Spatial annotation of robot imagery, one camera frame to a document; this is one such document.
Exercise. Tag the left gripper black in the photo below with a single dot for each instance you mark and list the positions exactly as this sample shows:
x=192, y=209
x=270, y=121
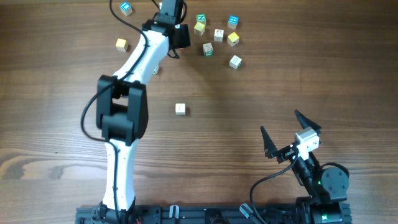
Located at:
x=186, y=41

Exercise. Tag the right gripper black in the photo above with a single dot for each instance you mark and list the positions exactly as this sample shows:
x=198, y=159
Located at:
x=272, y=150

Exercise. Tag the white block green edge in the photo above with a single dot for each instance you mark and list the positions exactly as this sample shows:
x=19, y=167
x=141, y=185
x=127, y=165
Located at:
x=208, y=49
x=156, y=70

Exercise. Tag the plain white block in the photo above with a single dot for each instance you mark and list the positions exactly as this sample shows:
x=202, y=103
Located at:
x=235, y=62
x=180, y=109

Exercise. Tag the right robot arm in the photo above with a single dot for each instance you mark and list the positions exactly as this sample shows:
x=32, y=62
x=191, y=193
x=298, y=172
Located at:
x=325, y=184

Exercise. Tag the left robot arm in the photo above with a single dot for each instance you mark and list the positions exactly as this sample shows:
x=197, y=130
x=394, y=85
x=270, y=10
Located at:
x=122, y=109

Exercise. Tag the yellow block centre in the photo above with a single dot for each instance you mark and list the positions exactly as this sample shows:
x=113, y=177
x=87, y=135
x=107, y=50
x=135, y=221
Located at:
x=199, y=29

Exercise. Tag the yellow block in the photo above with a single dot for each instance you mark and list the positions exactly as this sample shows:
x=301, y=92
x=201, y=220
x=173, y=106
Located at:
x=122, y=45
x=233, y=39
x=199, y=29

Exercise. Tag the green letter N block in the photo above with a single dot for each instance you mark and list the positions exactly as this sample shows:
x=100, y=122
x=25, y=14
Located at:
x=201, y=18

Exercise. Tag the white picture block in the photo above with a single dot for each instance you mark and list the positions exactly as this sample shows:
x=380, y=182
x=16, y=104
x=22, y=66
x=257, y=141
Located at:
x=218, y=35

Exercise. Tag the yellow block right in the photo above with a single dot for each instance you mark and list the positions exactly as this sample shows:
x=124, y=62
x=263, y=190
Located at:
x=233, y=39

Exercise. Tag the blue block top right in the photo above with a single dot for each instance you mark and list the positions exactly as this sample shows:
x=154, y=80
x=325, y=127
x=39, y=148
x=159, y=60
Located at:
x=233, y=22

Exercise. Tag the yellow block left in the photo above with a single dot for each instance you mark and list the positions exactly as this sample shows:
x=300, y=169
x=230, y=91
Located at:
x=122, y=45

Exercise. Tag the blue letter block far left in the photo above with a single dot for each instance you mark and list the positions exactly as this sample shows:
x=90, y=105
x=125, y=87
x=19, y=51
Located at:
x=126, y=8

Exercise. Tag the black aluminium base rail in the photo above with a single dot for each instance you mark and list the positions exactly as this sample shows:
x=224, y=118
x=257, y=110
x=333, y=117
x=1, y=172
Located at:
x=214, y=214

